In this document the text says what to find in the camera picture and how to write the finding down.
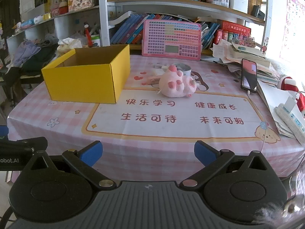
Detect white pen holder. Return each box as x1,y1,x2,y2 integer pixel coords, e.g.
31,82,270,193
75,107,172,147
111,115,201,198
229,0,249,15

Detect white plugged charger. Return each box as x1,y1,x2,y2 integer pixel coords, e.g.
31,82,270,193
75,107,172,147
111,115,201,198
285,93,303,114

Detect red and white plush toy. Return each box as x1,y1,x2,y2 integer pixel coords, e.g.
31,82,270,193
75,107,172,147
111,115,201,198
278,75,305,117

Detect pink plush pig toy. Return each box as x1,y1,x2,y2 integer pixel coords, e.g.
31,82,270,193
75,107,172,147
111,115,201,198
156,65,197,98

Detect messy stack of papers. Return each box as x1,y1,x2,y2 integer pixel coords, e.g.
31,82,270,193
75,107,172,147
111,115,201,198
212,39,280,86

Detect row of small packets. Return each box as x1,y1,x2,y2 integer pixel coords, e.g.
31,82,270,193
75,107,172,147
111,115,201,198
17,13,51,28

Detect yellow cardboard box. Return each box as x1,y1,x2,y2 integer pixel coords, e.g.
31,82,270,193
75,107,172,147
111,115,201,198
41,44,131,105

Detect white paper sheets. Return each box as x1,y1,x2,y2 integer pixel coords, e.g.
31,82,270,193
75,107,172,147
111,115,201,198
257,80,303,140

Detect long red box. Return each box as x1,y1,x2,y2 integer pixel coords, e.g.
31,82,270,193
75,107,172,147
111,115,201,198
220,20,252,37

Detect small black box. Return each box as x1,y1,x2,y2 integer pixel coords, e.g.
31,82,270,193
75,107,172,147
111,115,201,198
251,5,266,21

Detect wall poster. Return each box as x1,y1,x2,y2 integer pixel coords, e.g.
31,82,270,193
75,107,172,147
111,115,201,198
280,0,305,62

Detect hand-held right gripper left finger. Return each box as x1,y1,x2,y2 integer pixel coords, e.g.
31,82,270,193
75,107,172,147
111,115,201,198
22,141,117,189

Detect white shelf unit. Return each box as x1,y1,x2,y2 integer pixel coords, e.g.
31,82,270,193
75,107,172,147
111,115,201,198
5,0,273,53

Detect small red pack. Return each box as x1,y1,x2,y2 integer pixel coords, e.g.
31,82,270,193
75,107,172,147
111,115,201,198
213,29,233,45

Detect pink learning tablet toy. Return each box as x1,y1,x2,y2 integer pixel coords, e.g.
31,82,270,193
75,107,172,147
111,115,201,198
142,19,202,61

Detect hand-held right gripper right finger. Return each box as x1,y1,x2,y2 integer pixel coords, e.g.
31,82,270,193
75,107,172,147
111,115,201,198
179,141,274,189

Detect row of colourful books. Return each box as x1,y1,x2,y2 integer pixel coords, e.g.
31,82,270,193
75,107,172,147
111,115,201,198
110,12,221,50

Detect white power strip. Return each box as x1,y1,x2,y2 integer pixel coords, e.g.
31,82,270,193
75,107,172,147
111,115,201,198
274,104,305,146

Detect pile of clothes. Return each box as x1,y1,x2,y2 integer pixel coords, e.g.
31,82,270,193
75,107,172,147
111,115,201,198
5,34,60,77

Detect floral tissue box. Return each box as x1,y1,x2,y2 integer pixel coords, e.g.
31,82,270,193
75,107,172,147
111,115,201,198
57,38,83,56

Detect black smartphone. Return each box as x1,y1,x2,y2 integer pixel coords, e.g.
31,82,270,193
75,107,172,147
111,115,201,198
241,58,258,93

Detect white charging cable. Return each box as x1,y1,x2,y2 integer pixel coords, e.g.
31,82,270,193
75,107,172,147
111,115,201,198
246,91,268,153

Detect white tape roll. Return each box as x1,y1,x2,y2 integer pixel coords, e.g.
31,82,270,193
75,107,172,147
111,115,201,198
170,63,192,77

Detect fuzzy grey cloth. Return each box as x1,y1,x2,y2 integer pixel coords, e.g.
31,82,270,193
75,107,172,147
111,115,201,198
254,194,305,229

